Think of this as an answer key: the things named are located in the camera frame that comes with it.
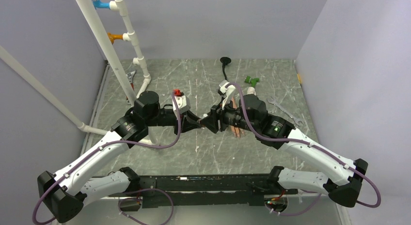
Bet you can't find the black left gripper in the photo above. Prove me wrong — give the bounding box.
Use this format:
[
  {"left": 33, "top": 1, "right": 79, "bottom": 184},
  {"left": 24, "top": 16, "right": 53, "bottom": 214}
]
[{"left": 146, "top": 109, "right": 202, "bottom": 135}]

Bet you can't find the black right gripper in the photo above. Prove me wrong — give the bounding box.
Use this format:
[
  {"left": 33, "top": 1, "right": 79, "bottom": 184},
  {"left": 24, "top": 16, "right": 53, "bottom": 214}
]
[{"left": 199, "top": 96, "right": 258, "bottom": 133}]

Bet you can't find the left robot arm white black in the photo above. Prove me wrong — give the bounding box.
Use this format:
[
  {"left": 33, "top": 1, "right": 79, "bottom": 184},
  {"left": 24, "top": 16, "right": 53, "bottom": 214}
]
[{"left": 37, "top": 90, "right": 201, "bottom": 223}]

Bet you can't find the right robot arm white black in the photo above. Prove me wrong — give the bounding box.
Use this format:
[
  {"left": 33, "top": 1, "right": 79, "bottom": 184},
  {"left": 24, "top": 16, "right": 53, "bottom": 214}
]
[{"left": 200, "top": 95, "right": 368, "bottom": 208}]

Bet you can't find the mannequin practice hand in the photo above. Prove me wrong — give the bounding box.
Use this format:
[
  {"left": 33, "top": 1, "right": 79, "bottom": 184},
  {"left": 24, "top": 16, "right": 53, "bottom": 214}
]
[{"left": 230, "top": 98, "right": 245, "bottom": 138}]

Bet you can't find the white pipe fitting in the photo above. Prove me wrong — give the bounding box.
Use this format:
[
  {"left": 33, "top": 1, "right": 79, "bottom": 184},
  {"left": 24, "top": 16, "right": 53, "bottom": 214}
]
[{"left": 247, "top": 87, "right": 256, "bottom": 95}]

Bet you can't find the green pipe fitting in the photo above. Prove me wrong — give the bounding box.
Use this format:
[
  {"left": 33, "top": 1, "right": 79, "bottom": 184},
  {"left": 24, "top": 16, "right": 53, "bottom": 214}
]
[{"left": 244, "top": 76, "right": 260, "bottom": 88}]

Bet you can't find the black flexible stand with base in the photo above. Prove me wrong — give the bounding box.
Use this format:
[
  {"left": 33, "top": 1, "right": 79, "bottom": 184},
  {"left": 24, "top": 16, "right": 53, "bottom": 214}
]
[{"left": 220, "top": 56, "right": 232, "bottom": 81}]

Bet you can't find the silver combination wrench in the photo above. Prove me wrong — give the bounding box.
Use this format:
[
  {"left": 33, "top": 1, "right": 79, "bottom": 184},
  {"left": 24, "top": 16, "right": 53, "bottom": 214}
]
[{"left": 267, "top": 97, "right": 304, "bottom": 126}]

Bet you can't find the orange pipe fitting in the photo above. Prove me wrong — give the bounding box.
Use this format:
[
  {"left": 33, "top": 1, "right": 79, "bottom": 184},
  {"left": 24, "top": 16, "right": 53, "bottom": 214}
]
[{"left": 107, "top": 32, "right": 123, "bottom": 45}]

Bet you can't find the blue pipe fitting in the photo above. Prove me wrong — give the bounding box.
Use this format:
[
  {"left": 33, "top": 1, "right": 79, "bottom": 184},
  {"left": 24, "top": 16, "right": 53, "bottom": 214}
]
[{"left": 91, "top": 0, "right": 110, "bottom": 9}]

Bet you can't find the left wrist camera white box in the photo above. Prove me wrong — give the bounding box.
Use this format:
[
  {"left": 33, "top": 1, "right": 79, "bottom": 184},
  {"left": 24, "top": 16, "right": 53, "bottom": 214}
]
[{"left": 173, "top": 89, "right": 191, "bottom": 115}]

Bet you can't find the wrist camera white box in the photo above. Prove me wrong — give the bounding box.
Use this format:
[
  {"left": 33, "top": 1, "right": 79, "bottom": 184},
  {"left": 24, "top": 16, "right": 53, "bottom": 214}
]
[
  {"left": 173, "top": 89, "right": 191, "bottom": 115},
  {"left": 217, "top": 80, "right": 236, "bottom": 110}
]

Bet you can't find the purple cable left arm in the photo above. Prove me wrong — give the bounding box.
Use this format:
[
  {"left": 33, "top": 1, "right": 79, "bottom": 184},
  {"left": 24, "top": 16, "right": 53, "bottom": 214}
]
[{"left": 32, "top": 92, "right": 183, "bottom": 225}]

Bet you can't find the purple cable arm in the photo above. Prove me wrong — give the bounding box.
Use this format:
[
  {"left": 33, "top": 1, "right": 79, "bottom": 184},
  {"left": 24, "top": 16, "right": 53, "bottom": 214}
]
[
  {"left": 228, "top": 82, "right": 382, "bottom": 209},
  {"left": 32, "top": 92, "right": 183, "bottom": 225}
]

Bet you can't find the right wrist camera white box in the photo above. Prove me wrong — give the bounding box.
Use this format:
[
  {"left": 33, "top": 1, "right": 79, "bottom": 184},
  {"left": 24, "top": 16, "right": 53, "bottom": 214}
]
[{"left": 217, "top": 80, "right": 236, "bottom": 110}]

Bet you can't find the adjustable wrench red handle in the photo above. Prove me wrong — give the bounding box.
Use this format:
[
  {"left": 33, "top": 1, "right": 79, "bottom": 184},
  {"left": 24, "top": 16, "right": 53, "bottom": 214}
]
[{"left": 126, "top": 71, "right": 136, "bottom": 90}]

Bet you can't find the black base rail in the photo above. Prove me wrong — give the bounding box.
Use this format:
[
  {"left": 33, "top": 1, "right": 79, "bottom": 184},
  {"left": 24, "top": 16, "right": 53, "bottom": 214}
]
[{"left": 111, "top": 174, "right": 296, "bottom": 209}]

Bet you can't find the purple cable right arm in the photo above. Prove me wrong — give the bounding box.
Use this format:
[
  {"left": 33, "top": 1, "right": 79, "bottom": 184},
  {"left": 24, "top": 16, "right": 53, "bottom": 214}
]
[{"left": 228, "top": 82, "right": 382, "bottom": 209}]

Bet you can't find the white PVC pipe frame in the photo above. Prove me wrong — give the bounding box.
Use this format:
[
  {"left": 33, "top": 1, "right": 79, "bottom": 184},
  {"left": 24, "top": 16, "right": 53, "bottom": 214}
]
[{"left": 0, "top": 0, "right": 160, "bottom": 149}]

